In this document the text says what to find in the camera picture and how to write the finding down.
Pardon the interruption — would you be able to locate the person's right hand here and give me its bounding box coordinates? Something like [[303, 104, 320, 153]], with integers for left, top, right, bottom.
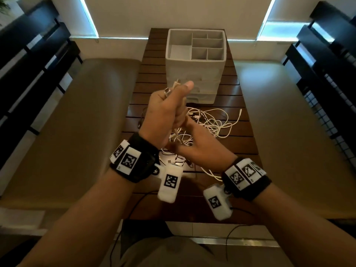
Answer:
[[174, 119, 237, 173]]

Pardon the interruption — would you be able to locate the person's left hand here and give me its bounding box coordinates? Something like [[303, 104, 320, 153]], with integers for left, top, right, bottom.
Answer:
[[138, 80, 195, 149]]

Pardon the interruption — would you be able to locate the black cable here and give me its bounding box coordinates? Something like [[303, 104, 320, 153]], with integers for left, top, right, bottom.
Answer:
[[138, 106, 148, 128]]

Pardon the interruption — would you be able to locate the tangle of white cables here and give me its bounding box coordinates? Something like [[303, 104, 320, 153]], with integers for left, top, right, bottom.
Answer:
[[160, 107, 243, 182]]

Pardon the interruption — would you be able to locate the white drawer organizer box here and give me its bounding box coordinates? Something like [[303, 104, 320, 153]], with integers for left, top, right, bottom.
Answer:
[[165, 28, 227, 105]]

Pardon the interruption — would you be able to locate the person's left forearm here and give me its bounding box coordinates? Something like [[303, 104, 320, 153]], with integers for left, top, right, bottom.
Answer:
[[16, 168, 139, 267]]

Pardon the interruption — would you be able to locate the person's right forearm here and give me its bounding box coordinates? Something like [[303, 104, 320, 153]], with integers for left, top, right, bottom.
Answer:
[[251, 183, 356, 267]]

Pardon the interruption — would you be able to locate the person's dark trouser leg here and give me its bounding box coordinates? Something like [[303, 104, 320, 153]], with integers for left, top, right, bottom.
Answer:
[[119, 219, 174, 248]]

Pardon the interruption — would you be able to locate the wooden slatted table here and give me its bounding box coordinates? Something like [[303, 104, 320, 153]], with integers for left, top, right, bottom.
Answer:
[[122, 27, 263, 224]]

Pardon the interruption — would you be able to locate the black right wristband with markers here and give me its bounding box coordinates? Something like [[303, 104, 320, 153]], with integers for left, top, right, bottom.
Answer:
[[221, 157, 273, 202]]

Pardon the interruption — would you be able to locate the black wristband with markers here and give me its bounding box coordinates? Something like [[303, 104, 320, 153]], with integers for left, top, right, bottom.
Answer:
[[110, 132, 161, 183], [221, 157, 273, 202]]

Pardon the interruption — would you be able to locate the black left wristband with markers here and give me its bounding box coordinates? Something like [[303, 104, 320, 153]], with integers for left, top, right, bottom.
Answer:
[[110, 132, 161, 183]]

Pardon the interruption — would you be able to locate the beige roller blind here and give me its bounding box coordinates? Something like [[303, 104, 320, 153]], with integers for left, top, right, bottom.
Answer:
[[16, 0, 98, 36], [79, 0, 277, 39]]

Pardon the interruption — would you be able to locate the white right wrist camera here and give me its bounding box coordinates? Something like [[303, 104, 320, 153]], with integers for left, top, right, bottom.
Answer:
[[203, 184, 234, 221]]

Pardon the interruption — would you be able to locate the thin black camera wire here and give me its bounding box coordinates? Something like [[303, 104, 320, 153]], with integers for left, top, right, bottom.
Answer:
[[224, 207, 256, 262], [109, 190, 159, 267]]

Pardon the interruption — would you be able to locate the wire mesh panel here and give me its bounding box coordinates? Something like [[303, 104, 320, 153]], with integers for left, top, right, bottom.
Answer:
[[303, 75, 356, 167]]

